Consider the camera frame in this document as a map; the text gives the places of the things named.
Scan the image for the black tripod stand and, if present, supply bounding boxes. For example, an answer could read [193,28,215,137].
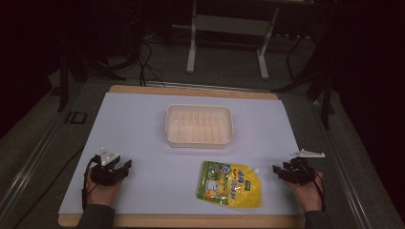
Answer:
[270,31,336,130]

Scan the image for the person's right hand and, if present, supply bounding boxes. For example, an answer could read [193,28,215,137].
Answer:
[288,171,325,214]

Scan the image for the white table mat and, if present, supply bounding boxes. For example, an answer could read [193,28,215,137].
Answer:
[57,92,304,216]

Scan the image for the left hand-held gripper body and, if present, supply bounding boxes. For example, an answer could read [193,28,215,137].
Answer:
[90,147,125,187]

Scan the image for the yellow spouted drink pouch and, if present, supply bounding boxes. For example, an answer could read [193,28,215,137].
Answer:
[195,160,264,209]

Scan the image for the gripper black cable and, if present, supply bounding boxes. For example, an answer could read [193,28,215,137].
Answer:
[81,155,100,211]
[299,163,327,213]

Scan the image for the white plastic basket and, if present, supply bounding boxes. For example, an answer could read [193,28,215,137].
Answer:
[164,103,234,149]

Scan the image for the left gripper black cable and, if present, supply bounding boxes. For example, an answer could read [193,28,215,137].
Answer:
[81,155,100,211]

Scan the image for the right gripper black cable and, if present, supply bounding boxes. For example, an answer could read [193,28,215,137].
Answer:
[299,163,327,213]

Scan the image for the white metal stand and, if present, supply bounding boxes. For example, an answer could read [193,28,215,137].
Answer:
[185,0,281,81]

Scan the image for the black floor cables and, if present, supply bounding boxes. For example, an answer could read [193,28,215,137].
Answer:
[79,37,167,88]

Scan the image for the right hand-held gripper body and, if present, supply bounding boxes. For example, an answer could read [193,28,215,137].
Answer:
[282,148,326,186]

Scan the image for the person's left hand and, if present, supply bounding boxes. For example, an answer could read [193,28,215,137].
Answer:
[83,167,124,209]

